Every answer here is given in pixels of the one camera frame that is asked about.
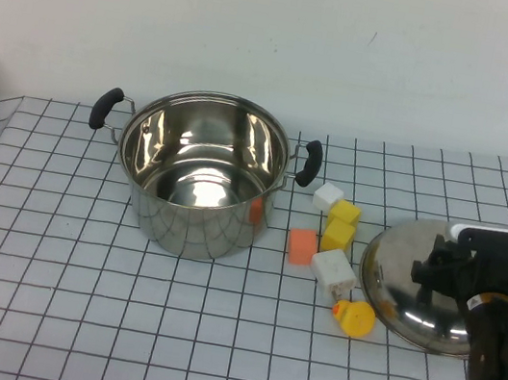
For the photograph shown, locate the white black grid tablecloth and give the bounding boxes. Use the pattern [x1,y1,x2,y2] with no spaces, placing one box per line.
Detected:
[0,68,508,380]

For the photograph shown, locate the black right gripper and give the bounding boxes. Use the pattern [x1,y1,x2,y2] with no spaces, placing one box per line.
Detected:
[405,230,508,320]

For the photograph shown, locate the yellow foam cube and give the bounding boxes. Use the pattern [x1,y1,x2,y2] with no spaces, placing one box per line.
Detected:
[325,198,364,233]
[318,216,358,259]

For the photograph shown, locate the stainless steel pot black handles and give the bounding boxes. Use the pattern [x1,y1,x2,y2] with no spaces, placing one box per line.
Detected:
[69,71,332,278]

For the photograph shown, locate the steel lid with black knob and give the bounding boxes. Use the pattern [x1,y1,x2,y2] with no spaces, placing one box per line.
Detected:
[347,208,494,360]

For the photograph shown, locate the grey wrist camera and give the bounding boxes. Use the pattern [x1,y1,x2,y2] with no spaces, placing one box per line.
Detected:
[448,215,508,256]

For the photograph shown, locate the yellow rubber duck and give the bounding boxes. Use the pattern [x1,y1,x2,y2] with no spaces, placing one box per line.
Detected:
[326,295,379,342]

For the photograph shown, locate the orange foam block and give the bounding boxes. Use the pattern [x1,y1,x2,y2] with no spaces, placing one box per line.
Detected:
[284,226,320,269]

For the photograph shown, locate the small white cube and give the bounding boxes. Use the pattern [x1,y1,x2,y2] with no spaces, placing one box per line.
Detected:
[310,180,346,216]

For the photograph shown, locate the large white cube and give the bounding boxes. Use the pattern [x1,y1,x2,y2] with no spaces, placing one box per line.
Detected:
[304,244,364,301]

